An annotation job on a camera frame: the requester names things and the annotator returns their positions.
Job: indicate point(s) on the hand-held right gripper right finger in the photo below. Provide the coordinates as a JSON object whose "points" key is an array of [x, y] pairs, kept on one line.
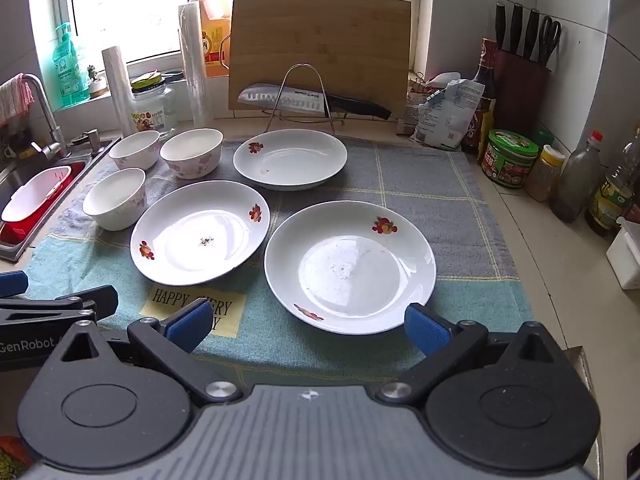
{"points": [[425, 327]]}

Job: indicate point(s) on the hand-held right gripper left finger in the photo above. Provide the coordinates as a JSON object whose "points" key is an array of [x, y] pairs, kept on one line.
{"points": [[187, 325]]}

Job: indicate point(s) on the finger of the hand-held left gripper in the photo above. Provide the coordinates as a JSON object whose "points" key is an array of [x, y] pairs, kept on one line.
{"points": [[95, 302], [12, 285]]}

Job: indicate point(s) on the white fruit print plate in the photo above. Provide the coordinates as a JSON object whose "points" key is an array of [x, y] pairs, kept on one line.
{"points": [[350, 270], [290, 157], [200, 230]]}

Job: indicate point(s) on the white floral bowl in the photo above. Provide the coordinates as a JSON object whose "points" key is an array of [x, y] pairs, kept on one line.
{"points": [[112, 195], [192, 147], [134, 147]]}

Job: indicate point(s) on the steel sink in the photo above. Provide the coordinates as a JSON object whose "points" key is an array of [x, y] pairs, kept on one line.
{"points": [[15, 255]]}

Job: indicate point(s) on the red basin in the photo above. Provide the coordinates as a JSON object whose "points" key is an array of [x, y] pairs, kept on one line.
{"points": [[20, 230]]}

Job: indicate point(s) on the white colander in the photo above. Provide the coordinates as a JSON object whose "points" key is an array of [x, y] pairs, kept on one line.
{"points": [[35, 195]]}

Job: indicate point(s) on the colourful plastic bag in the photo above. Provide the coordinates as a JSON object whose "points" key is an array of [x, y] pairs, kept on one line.
{"points": [[10, 460]]}

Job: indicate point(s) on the checked grey blue towel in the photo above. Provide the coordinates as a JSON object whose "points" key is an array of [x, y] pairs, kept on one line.
{"points": [[450, 210]]}

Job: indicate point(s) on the metal sink fitting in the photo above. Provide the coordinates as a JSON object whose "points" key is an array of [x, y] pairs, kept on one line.
{"points": [[92, 140]]}

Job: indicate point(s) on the green lid sauce jar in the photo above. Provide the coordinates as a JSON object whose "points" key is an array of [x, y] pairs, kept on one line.
{"points": [[507, 165]]}

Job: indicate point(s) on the steel faucet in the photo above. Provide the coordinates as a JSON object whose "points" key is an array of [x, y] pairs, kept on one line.
{"points": [[42, 105]]}

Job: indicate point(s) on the pink cloth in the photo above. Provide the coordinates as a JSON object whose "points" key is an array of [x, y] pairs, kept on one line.
{"points": [[15, 100]]}

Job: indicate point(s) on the yellow lid spice jar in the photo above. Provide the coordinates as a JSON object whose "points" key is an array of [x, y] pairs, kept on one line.
{"points": [[542, 180]]}

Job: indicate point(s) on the clear glass jar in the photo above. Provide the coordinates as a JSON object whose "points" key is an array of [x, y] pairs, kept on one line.
{"points": [[149, 115]]}

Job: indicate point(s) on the red cap clear bottle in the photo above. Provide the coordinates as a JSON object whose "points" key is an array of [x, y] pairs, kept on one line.
{"points": [[575, 185]]}

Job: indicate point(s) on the white printed bag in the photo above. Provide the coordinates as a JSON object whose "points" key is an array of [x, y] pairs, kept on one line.
{"points": [[445, 120]]}

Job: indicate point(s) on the white plastic container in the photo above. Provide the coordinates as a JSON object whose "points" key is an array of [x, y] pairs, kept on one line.
{"points": [[625, 255]]}

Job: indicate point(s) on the small potted plant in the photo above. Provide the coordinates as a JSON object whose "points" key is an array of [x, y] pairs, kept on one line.
{"points": [[97, 87]]}

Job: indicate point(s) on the green dish soap bottle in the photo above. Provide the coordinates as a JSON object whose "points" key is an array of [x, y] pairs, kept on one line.
{"points": [[70, 75]]}

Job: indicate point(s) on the short plastic wrap roll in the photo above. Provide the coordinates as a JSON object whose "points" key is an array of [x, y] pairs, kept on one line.
{"points": [[117, 85]]}

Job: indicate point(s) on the yellow label oil bottle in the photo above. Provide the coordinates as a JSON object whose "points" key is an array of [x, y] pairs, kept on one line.
{"points": [[610, 205]]}

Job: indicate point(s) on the green cap container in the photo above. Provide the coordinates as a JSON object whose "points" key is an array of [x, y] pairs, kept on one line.
{"points": [[543, 136]]}

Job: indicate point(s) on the dark flat container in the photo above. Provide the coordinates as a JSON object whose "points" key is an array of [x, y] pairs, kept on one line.
{"points": [[175, 76]]}

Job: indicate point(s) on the steel santoku knife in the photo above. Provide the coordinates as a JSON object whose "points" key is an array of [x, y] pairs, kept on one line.
{"points": [[280, 97]]}

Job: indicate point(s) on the dark red knife block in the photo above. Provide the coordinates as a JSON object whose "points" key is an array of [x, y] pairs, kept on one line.
{"points": [[520, 95]]}

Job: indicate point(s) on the tall plastic wrap roll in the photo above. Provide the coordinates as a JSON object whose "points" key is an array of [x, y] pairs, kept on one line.
{"points": [[194, 70]]}

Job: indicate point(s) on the dark soy sauce bottle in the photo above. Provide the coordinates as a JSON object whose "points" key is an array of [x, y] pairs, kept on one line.
{"points": [[484, 75]]}

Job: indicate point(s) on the orange cooking oil jug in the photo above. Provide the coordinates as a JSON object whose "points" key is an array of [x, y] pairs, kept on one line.
{"points": [[215, 35]]}

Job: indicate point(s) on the bamboo cutting board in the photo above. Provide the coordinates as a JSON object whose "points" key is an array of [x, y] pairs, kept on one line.
{"points": [[320, 35]]}

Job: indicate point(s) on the black block knife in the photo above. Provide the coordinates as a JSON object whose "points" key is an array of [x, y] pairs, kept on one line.
{"points": [[516, 30], [501, 25], [532, 35]]}

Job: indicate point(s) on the black kitchen scissors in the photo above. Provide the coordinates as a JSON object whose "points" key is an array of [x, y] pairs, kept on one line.
{"points": [[549, 40]]}

